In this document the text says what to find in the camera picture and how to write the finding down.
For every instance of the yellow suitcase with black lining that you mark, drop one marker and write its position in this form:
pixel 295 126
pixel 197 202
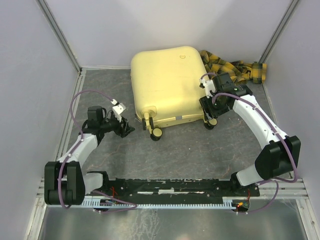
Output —
pixel 166 88

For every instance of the blue slotted cable duct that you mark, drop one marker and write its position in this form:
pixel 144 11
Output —
pixel 104 203

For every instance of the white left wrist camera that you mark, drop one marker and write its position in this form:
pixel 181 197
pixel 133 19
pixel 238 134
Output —
pixel 118 108

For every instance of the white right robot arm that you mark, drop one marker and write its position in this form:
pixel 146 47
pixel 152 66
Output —
pixel 279 151

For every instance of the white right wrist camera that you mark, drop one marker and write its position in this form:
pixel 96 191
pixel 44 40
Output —
pixel 208 86

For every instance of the yellow plaid shirt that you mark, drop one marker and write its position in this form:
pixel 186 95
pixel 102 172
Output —
pixel 240 72

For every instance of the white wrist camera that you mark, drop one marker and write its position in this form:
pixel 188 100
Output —
pixel 118 108
pixel 208 86

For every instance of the aluminium frame rail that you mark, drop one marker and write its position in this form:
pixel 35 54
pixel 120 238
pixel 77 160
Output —
pixel 287 187

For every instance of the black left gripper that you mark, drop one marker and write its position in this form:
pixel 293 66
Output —
pixel 121 131

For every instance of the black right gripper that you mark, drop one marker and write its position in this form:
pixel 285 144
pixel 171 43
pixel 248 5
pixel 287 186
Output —
pixel 206 102

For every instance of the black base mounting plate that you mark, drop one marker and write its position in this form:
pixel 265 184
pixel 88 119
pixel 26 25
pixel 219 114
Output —
pixel 165 199

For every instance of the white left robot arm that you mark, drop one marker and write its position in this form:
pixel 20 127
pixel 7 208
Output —
pixel 65 183

